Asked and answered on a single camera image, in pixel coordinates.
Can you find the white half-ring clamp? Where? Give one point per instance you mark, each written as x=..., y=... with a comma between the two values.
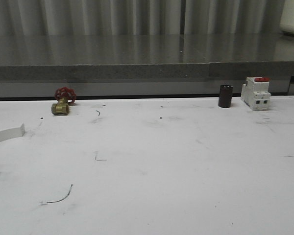
x=11, y=133

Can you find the dark brown cylinder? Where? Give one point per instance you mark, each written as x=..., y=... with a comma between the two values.
x=225, y=96

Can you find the brass valve with red handwheel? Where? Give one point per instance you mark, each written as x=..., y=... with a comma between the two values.
x=65, y=97

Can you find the grey stone counter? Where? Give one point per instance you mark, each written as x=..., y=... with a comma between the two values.
x=33, y=67

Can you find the white container on counter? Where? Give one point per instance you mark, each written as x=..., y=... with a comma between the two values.
x=287, y=18

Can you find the white circuit breaker red switch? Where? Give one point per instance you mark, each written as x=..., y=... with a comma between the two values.
x=255, y=93

